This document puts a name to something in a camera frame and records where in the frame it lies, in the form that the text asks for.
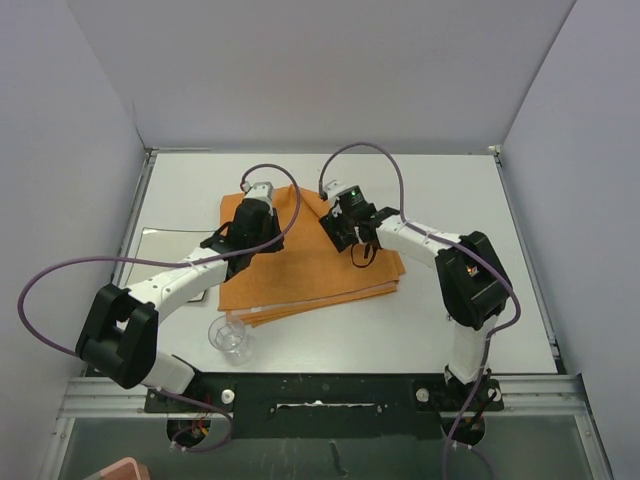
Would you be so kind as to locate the white square plate black rim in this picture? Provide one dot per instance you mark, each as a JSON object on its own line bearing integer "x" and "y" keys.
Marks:
{"x": 161, "y": 245}

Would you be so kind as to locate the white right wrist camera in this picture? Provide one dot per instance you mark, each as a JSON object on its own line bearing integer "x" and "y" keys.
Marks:
{"x": 331, "y": 189}

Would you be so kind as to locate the clear plastic cup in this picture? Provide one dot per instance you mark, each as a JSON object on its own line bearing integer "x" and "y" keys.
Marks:
{"x": 230, "y": 336}

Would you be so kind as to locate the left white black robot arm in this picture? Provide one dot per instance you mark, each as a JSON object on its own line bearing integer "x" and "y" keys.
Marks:
{"x": 120, "y": 335}

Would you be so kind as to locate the orange cloth placemat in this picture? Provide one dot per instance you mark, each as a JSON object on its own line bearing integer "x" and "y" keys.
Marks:
{"x": 307, "y": 274}

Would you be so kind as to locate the pink box corner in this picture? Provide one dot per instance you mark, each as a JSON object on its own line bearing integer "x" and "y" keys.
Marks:
{"x": 126, "y": 468}

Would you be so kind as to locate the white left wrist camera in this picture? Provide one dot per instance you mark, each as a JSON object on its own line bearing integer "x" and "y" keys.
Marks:
{"x": 262, "y": 191}

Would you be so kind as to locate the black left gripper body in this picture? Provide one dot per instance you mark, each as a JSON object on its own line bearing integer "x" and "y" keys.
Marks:
{"x": 269, "y": 234}

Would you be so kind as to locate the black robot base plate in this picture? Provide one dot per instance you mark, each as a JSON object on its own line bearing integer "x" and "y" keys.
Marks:
{"x": 334, "y": 406}

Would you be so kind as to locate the aluminium right side rail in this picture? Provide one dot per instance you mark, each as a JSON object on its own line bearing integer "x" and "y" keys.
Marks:
{"x": 495, "y": 152}

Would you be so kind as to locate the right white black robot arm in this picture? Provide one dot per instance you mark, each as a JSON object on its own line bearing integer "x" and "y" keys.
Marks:
{"x": 473, "y": 283}

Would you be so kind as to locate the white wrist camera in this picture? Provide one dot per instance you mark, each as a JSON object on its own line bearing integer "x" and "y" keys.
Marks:
{"x": 331, "y": 189}
{"x": 262, "y": 191}

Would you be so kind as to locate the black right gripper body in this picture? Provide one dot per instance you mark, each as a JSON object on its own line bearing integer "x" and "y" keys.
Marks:
{"x": 340, "y": 228}

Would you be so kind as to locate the aluminium front frame rail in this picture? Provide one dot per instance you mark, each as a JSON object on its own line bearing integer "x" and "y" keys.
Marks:
{"x": 523, "y": 395}

